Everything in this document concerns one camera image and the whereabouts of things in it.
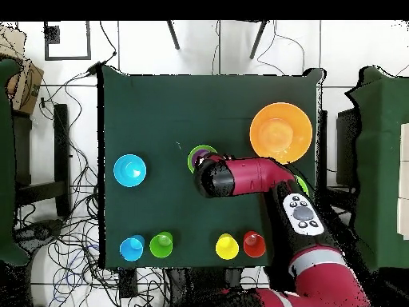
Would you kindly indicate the yellow cup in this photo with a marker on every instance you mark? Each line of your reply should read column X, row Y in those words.
column 227, row 247

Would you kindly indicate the cardboard box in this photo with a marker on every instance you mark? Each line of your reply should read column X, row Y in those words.
column 25, row 86

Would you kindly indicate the grey base with black knob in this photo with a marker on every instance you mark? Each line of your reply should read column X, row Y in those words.
column 41, row 230

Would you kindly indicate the black stand leg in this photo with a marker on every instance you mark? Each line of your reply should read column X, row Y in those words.
column 173, row 35
column 258, row 40

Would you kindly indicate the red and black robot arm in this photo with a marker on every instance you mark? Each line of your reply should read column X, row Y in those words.
column 255, row 176

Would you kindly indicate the large green bowl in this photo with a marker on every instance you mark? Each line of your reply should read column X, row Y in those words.
column 303, row 185

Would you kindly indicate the green-clothed side table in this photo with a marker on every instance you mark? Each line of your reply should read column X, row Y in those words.
column 6, row 160
column 380, row 160

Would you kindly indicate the dark green tablecloth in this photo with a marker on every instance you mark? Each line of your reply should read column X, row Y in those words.
column 191, row 112

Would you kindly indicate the large orange bowl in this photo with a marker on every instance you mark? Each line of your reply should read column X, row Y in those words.
column 281, row 132

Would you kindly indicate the red-orange cup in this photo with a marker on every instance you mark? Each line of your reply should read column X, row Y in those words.
column 254, row 246

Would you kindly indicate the small cyan bowl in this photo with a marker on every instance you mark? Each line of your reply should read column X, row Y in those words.
column 129, row 170

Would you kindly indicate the black power strip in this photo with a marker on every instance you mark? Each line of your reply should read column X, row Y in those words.
column 128, row 283

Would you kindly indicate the white boxes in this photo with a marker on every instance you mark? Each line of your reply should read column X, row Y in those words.
column 404, row 179

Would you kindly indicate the blue cup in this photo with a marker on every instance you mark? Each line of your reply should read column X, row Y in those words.
column 131, row 249

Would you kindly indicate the purple cup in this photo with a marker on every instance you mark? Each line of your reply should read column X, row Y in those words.
column 198, row 154

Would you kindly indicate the black power adapter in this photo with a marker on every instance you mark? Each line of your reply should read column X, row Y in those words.
column 93, row 68

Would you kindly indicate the black square floor frame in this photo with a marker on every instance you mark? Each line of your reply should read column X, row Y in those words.
column 67, row 58

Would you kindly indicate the small green bowl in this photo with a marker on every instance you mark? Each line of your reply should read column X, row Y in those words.
column 191, row 156

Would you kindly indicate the green cup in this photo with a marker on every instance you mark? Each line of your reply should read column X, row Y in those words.
column 160, row 246

